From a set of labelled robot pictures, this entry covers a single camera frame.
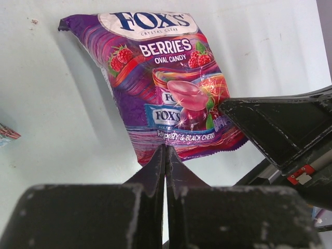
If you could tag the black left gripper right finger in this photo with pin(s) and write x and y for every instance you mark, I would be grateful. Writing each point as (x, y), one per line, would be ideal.
(201, 216)

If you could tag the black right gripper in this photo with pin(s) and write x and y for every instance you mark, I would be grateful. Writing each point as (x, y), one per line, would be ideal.
(293, 133)

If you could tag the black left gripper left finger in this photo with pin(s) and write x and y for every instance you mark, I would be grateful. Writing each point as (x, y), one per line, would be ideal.
(127, 215)

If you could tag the purple Fox's berries candy bag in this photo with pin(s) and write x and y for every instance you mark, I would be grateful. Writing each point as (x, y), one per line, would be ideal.
(164, 80)

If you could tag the teal Fox's candy bag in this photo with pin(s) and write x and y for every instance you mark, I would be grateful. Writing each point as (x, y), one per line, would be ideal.
(7, 135)

